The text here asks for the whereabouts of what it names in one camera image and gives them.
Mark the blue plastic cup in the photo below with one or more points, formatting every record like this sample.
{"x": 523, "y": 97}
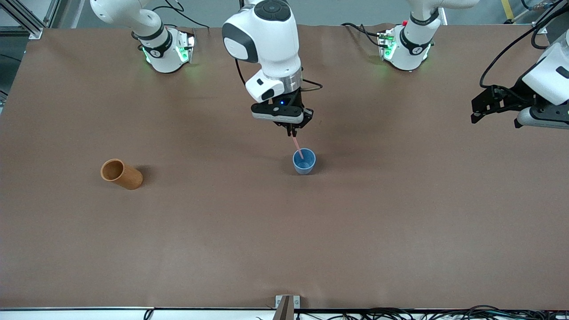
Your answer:
{"x": 304, "y": 165}

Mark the metal table edge bracket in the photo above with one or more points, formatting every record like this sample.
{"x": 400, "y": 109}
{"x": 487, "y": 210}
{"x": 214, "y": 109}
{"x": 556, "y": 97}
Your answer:
{"x": 287, "y": 306}

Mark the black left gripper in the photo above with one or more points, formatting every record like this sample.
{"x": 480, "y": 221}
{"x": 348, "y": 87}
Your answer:
{"x": 517, "y": 94}

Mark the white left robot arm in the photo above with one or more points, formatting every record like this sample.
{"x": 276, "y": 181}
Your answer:
{"x": 415, "y": 44}

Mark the pink straw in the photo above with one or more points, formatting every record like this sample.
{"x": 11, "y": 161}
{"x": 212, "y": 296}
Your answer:
{"x": 296, "y": 144}

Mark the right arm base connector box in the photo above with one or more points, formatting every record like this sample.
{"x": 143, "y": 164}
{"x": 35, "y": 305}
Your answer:
{"x": 186, "y": 44}

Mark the bamboo cylinder cup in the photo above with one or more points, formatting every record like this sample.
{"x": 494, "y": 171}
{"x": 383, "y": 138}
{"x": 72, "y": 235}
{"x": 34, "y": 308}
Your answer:
{"x": 126, "y": 177}

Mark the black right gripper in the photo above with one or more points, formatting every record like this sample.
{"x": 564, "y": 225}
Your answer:
{"x": 296, "y": 98}

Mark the aluminium frame profile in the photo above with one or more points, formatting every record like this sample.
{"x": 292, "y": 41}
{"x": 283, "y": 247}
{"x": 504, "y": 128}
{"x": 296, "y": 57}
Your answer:
{"x": 26, "y": 20}

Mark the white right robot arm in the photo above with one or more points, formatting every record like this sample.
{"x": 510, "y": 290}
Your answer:
{"x": 271, "y": 40}

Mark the brown table cover sheet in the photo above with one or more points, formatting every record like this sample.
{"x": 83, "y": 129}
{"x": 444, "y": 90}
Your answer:
{"x": 222, "y": 231}

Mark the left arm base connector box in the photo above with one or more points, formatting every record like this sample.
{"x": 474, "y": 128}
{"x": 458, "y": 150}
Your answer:
{"x": 386, "y": 44}

